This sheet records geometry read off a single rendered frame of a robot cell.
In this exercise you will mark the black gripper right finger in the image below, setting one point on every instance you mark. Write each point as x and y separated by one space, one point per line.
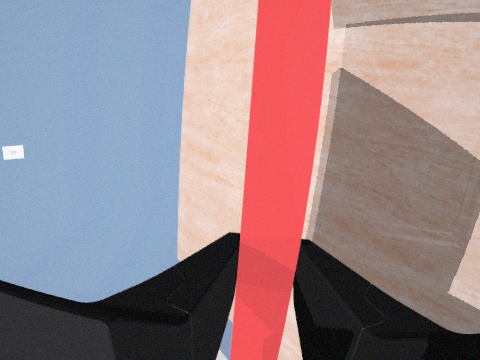
342 316

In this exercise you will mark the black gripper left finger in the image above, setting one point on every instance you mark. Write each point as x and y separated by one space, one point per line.
180 314

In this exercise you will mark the red lid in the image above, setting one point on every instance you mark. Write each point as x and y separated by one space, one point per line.
288 77

